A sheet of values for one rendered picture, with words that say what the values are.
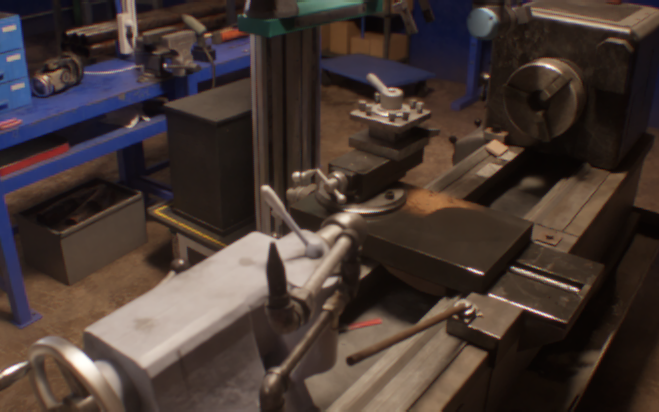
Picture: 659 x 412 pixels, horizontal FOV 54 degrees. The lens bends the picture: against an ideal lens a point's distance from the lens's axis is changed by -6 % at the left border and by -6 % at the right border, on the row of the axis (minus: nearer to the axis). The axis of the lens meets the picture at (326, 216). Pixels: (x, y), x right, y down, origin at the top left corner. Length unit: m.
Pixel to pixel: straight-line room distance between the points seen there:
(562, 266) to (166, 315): 1.06
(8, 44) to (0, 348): 1.25
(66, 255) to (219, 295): 2.26
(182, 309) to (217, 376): 0.11
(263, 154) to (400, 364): 1.49
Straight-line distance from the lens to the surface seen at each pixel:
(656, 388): 2.90
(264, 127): 2.68
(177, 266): 1.19
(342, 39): 6.45
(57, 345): 0.92
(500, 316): 1.53
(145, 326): 0.99
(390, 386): 1.37
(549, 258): 1.78
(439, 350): 1.47
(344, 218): 1.31
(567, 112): 2.24
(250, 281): 1.06
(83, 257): 3.33
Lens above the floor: 1.74
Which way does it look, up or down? 28 degrees down
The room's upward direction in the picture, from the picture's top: 1 degrees clockwise
